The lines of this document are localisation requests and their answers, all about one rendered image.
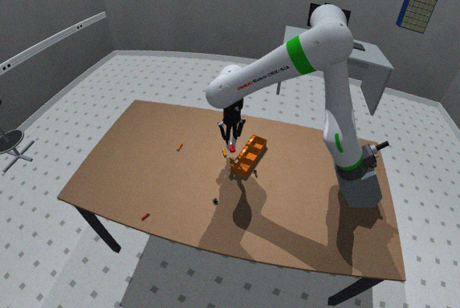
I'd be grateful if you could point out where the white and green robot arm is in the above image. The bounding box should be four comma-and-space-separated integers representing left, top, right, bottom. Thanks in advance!
206, 4, 389, 180

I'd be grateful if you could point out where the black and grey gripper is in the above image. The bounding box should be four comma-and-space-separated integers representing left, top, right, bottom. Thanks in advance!
218, 109, 246, 151

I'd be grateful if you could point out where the orange rack of bins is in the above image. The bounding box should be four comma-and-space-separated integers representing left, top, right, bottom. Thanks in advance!
230, 135, 267, 177

